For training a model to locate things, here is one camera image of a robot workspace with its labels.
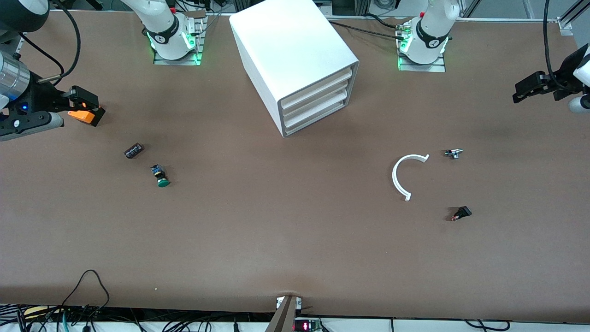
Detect black power cable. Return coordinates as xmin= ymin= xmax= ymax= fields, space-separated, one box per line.
xmin=364 ymin=13 xmax=401 ymax=30
xmin=327 ymin=19 xmax=408 ymax=41

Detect green mushroom push button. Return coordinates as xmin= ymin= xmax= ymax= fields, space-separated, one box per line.
xmin=151 ymin=164 xmax=171 ymax=188

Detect orange black box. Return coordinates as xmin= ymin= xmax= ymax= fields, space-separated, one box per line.
xmin=68 ymin=104 xmax=106 ymax=127

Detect grey camera stand post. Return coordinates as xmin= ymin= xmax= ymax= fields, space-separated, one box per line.
xmin=265 ymin=295 xmax=300 ymax=332

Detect black looped cable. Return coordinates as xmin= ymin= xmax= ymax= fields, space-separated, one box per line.
xmin=61 ymin=270 xmax=110 ymax=320

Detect white drawer cabinet housing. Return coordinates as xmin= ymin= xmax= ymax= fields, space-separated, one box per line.
xmin=229 ymin=0 xmax=360 ymax=138

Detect black curved cable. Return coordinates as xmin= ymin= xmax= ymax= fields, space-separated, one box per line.
xmin=465 ymin=319 xmax=511 ymax=332

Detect white semicircular pipe clamp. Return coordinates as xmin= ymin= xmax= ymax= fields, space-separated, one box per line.
xmin=392 ymin=154 xmax=430 ymax=202

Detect small device red display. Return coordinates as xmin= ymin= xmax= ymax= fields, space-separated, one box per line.
xmin=294 ymin=318 xmax=322 ymax=332

